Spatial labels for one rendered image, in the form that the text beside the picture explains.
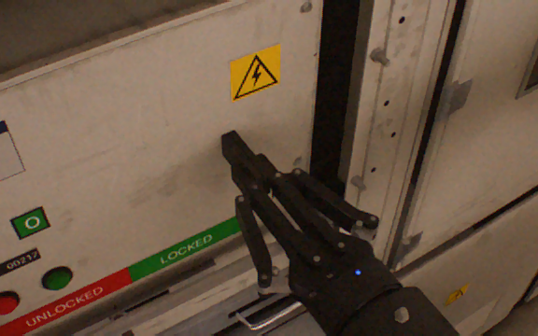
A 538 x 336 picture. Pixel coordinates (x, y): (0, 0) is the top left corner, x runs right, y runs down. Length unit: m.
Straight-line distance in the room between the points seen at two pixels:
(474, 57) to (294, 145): 0.23
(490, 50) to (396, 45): 0.14
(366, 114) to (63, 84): 0.33
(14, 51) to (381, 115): 0.39
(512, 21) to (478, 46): 0.05
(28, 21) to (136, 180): 0.18
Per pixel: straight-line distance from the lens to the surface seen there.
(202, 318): 0.85
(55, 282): 0.66
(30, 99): 0.50
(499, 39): 0.73
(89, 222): 0.62
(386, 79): 0.65
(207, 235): 0.72
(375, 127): 0.70
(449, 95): 0.71
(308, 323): 0.94
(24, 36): 0.53
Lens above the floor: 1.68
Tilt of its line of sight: 48 degrees down
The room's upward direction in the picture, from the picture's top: straight up
